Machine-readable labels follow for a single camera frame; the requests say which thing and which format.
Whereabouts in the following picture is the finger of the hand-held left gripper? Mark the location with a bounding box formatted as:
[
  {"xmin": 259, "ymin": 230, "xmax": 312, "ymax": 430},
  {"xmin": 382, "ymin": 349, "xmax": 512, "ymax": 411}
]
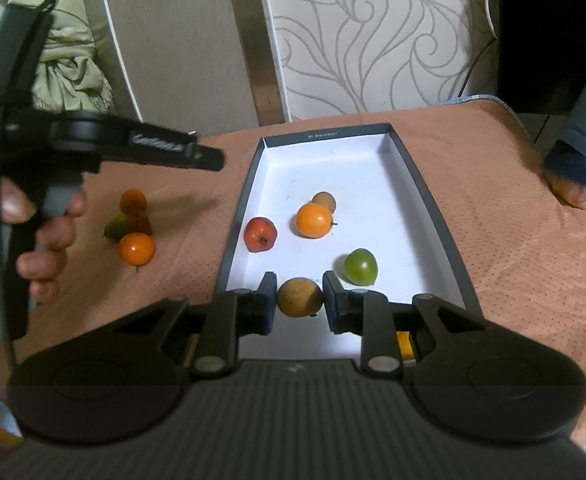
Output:
[{"xmin": 103, "ymin": 130, "xmax": 225, "ymax": 173}]

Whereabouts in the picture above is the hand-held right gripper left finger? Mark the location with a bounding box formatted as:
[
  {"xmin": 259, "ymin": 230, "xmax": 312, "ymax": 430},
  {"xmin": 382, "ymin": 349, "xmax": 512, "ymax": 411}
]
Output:
[{"xmin": 110, "ymin": 271, "xmax": 278, "ymax": 378}]

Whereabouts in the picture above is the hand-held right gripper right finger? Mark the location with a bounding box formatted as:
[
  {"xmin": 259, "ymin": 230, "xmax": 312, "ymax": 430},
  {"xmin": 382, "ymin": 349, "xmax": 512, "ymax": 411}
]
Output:
[{"xmin": 322, "ymin": 270, "xmax": 491, "ymax": 378}]

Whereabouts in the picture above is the brown longan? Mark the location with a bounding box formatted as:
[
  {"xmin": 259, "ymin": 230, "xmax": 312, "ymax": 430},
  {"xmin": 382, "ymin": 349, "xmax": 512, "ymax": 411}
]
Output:
[
  {"xmin": 311, "ymin": 191, "xmax": 337, "ymax": 214},
  {"xmin": 277, "ymin": 277, "xmax": 324, "ymax": 319}
]

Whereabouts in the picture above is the orange mandarin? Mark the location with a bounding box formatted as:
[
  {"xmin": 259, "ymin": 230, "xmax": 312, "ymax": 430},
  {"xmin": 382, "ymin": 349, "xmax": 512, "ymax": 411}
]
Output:
[
  {"xmin": 119, "ymin": 188, "xmax": 148, "ymax": 215},
  {"xmin": 295, "ymin": 203, "xmax": 334, "ymax": 239},
  {"xmin": 118, "ymin": 232, "xmax": 157, "ymax": 267}
]

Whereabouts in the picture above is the dark grey cardboard box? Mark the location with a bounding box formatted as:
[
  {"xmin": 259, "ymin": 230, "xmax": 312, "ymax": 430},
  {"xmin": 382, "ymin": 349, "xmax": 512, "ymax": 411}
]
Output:
[{"xmin": 213, "ymin": 122, "xmax": 484, "ymax": 363}]

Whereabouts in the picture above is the person's left hand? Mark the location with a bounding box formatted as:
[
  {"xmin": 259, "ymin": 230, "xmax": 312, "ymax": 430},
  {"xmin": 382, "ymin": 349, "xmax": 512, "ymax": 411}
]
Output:
[{"xmin": 0, "ymin": 172, "xmax": 88, "ymax": 306}]

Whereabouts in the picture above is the green cloth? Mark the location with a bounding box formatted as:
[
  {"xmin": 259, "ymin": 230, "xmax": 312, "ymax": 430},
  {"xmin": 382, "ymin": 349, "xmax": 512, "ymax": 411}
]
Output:
[{"xmin": 0, "ymin": 0, "xmax": 114, "ymax": 115}]

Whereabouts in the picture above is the small red apple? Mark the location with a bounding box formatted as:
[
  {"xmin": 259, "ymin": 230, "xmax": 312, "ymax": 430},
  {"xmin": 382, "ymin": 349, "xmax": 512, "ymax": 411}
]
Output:
[
  {"xmin": 124, "ymin": 210, "xmax": 152, "ymax": 237},
  {"xmin": 244, "ymin": 217, "xmax": 278, "ymax": 253}
]

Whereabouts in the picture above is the small orange object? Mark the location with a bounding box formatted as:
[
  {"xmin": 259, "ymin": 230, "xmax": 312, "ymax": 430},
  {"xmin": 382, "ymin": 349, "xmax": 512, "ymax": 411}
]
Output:
[{"xmin": 395, "ymin": 331, "xmax": 416, "ymax": 362}]

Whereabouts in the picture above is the creased orange mandarin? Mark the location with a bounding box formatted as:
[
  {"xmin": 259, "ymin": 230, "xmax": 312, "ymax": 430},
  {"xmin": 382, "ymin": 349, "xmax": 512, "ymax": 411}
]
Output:
[{"xmin": 119, "ymin": 188, "xmax": 148, "ymax": 215}]

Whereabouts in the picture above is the silver metal strip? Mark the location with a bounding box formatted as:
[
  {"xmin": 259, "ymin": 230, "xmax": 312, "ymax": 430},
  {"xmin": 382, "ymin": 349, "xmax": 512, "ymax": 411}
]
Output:
[{"xmin": 223, "ymin": 0, "xmax": 294, "ymax": 127}]

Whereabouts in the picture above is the swirl patterned panel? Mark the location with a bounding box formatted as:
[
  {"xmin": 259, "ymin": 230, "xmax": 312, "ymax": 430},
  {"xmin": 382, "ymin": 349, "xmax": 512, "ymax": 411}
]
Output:
[{"xmin": 255, "ymin": 0, "xmax": 504, "ymax": 124}]

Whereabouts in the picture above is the white cable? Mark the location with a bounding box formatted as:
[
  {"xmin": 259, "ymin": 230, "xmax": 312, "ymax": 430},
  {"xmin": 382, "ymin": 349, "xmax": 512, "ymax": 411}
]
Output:
[{"xmin": 483, "ymin": 0, "xmax": 500, "ymax": 42}]

